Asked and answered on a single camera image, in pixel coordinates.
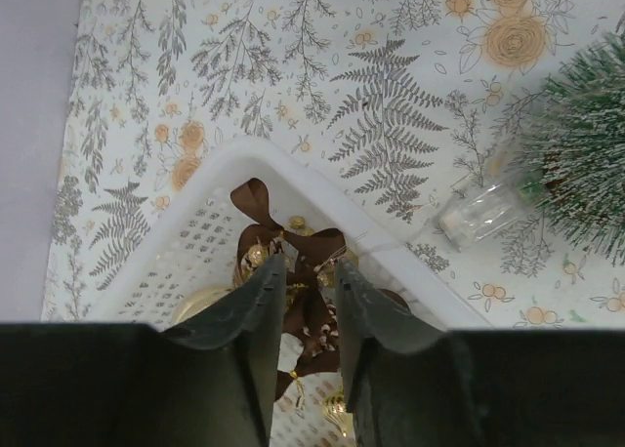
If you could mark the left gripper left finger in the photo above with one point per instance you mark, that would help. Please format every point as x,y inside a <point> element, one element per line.
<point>208,381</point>

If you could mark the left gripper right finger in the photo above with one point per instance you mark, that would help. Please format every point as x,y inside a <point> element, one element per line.
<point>409,384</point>

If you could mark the clear plastic light battery case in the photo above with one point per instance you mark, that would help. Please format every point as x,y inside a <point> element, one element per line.
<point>466,221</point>

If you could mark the floral patterned table mat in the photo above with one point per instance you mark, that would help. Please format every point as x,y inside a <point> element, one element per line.
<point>400,103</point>

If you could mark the white plastic basket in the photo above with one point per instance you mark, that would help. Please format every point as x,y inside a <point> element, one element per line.
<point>193,246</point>

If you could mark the small green christmas tree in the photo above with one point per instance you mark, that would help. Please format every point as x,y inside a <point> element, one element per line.
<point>576,141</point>

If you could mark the small gold bauble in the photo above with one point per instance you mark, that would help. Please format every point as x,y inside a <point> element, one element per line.
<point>334,409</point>

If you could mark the large gold striped bauble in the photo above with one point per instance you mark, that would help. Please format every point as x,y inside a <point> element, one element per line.
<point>197,301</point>

